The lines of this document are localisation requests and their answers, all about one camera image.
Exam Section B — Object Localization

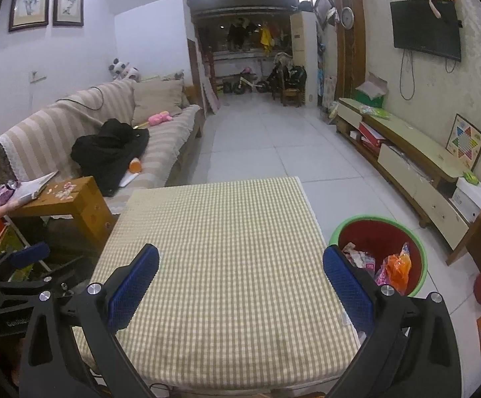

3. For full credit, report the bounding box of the black hanging garment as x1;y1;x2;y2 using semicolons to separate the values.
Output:
227;19;258;50

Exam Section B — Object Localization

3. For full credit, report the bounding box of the green packet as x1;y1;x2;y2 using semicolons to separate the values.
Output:
359;105;390;119

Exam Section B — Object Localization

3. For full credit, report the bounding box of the white balance bike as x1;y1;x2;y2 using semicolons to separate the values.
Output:
233;74;268;94

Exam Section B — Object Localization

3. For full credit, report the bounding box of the television cable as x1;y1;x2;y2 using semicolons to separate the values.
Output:
400;50;415;101

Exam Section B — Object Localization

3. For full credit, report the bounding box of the orange wrapper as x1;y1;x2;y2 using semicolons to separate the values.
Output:
383;253;412;293

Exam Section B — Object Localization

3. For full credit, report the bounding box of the yellow hanging garment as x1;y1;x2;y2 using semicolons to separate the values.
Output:
259;25;275;54

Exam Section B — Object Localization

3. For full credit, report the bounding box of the striped beige sofa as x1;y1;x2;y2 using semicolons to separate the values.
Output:
0;79;205;216

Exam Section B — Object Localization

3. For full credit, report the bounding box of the long television cabinet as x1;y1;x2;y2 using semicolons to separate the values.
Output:
336;97;471;249

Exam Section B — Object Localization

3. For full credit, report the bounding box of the black television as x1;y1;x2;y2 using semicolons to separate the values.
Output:
390;0;462;62

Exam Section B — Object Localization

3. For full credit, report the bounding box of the pink white carton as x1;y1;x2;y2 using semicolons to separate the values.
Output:
342;244;377;275

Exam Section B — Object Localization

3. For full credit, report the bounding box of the black jacket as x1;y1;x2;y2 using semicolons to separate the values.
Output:
71;119;150;197

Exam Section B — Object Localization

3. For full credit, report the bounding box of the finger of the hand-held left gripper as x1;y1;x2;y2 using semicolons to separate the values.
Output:
0;241;51;274
0;257;85;299

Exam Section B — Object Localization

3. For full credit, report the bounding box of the star checkers board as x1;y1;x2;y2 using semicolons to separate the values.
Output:
445;113;481;170

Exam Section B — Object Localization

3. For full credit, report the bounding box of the checkered tablecloth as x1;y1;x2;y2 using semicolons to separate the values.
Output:
72;177;361;390

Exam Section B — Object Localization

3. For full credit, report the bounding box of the standing air conditioner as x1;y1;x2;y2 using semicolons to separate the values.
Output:
289;12;307;106

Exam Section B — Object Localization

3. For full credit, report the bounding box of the open magazine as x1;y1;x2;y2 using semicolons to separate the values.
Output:
10;171;58;206

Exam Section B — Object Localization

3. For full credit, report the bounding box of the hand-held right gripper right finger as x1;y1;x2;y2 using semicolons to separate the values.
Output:
322;245;463;398

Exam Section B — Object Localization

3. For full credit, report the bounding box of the wooden side table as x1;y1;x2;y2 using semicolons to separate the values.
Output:
8;176;114;253

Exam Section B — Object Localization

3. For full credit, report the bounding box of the purple packet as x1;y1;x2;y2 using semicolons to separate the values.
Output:
0;180;19;206

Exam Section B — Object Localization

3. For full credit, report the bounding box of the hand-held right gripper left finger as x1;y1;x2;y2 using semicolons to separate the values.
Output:
18;244;161;398

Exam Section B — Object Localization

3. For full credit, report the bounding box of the flat red box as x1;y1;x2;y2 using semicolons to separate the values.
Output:
357;122;384;146

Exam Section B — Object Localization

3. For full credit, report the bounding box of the open green cardboard box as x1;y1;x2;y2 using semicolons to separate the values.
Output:
354;71;390;110

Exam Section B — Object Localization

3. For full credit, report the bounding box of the pink plush toy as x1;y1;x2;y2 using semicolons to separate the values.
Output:
148;110;174;126

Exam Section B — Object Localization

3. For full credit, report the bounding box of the white cardboard box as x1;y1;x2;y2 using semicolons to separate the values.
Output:
450;176;481;222

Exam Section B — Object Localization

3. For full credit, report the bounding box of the beige pillow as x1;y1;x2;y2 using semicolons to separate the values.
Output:
131;80;184;117

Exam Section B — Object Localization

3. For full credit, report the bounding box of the panda plush toy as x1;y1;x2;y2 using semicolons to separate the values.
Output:
108;58;140;81

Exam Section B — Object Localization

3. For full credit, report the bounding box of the red bin with green rim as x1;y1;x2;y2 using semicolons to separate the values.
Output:
329;215;427;297

